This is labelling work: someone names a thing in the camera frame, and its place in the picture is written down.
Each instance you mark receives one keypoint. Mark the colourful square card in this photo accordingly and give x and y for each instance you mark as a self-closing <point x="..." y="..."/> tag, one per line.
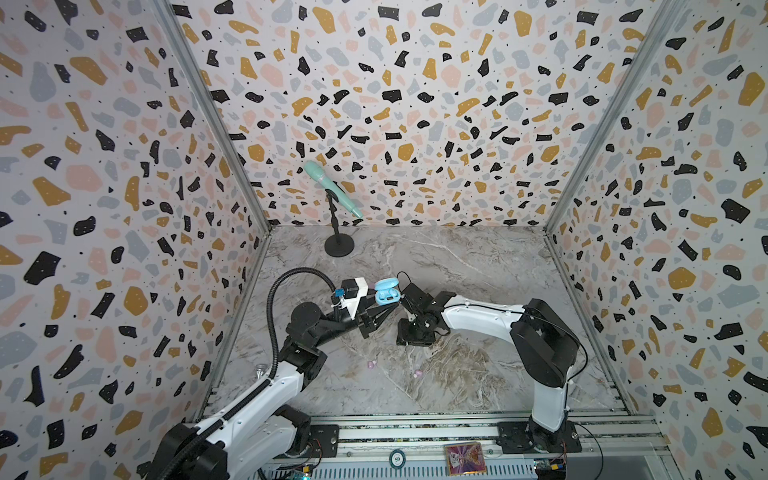
<point x="465" y="459"/>

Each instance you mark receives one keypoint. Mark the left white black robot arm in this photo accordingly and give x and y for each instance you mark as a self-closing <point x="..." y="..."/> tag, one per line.
<point x="259" y="424"/>

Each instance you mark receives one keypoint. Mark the mint green microphone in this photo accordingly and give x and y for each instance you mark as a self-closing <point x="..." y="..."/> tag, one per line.
<point x="316" y="172"/>

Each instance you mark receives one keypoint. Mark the round black white button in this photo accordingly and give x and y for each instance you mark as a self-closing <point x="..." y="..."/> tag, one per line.
<point x="397" y="459"/>

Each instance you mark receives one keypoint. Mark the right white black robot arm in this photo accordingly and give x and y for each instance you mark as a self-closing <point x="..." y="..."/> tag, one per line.
<point x="547" y="347"/>

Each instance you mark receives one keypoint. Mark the blue earbud case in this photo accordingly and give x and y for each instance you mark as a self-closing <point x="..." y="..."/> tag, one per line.
<point x="387" y="291"/>

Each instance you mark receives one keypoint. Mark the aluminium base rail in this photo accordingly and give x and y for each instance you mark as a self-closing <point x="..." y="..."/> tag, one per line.
<point x="604" y="445"/>

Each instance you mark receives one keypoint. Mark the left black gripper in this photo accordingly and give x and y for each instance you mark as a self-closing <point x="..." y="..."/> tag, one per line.
<point x="369" y="322"/>

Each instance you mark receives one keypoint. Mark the black microphone stand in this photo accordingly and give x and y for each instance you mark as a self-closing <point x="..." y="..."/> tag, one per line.
<point x="338" y="244"/>

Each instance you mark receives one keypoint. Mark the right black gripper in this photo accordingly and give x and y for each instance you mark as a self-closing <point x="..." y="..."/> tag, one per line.
<point x="404" y="335"/>

